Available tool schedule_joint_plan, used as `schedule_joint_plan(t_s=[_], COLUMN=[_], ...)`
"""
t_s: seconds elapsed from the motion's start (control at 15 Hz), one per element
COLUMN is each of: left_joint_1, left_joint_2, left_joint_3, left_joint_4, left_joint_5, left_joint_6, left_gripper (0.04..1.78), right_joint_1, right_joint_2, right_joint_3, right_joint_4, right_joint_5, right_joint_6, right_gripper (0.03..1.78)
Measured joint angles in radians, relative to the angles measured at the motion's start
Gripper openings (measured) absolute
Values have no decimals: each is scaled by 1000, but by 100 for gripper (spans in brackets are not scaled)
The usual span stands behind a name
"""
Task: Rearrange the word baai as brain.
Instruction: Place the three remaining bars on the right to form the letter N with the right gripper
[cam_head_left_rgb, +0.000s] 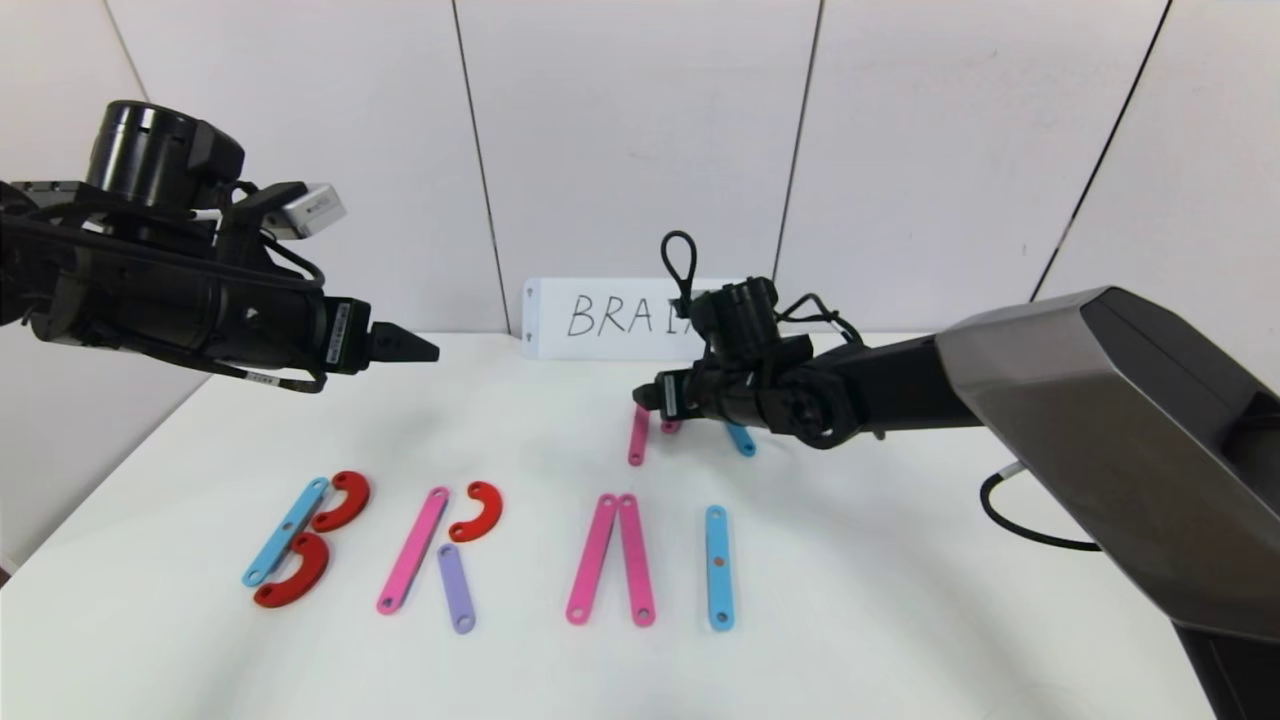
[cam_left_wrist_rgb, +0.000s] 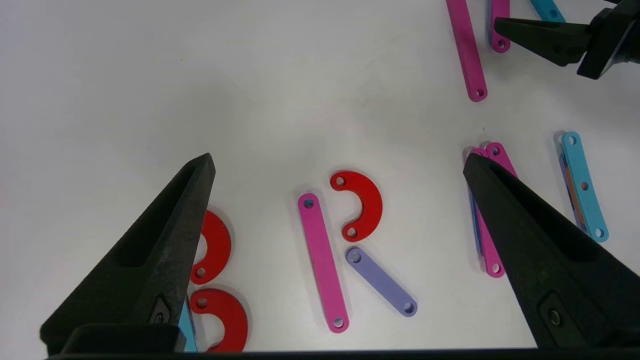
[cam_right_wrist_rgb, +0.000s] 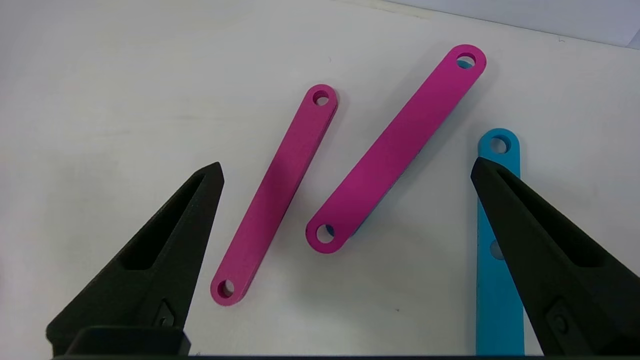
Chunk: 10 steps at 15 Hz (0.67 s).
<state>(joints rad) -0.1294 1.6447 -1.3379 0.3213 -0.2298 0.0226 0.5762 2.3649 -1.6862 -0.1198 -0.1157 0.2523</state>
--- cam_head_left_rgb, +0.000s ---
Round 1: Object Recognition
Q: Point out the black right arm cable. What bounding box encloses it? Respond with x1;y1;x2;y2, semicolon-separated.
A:
980;463;1101;552

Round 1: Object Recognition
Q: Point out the long blue bar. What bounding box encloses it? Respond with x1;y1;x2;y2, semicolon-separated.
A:
705;505;735;632
242;477;331;588

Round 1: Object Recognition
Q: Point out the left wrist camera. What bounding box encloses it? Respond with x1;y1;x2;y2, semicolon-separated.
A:
270;183;348;241

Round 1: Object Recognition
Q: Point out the large red arc piece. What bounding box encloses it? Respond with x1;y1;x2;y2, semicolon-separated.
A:
253;531;332;609
311;471;372;533

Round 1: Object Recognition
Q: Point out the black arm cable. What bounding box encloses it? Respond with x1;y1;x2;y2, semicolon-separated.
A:
980;463;1101;552
0;180;331;396

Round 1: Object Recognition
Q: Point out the white BRAIN sign card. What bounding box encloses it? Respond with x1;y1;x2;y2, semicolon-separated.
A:
522;279;751;362

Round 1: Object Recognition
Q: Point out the short purple bar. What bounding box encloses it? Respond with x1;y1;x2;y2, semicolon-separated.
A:
437;543;477;635

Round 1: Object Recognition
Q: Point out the black right camera bracket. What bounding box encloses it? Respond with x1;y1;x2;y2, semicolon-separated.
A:
700;335;813;375

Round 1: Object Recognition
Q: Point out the black looped right cable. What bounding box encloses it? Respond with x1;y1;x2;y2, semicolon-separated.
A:
660;232;701;321

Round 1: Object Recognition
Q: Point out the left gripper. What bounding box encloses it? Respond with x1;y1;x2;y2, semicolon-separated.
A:
212;263;441;375

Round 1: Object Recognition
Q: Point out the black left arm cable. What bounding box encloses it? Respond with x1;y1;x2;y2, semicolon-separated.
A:
0;180;331;396

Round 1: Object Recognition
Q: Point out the black left camera bracket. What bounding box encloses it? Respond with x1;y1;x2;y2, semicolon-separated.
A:
215;180;306;291

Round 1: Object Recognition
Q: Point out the small red arc piece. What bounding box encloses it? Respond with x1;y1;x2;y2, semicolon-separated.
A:
448;481;504;544

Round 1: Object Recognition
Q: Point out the black camera bracket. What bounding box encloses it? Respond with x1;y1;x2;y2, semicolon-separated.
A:
700;335;813;375
215;180;306;291

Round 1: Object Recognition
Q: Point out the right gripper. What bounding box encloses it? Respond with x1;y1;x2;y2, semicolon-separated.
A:
632;363;764;425

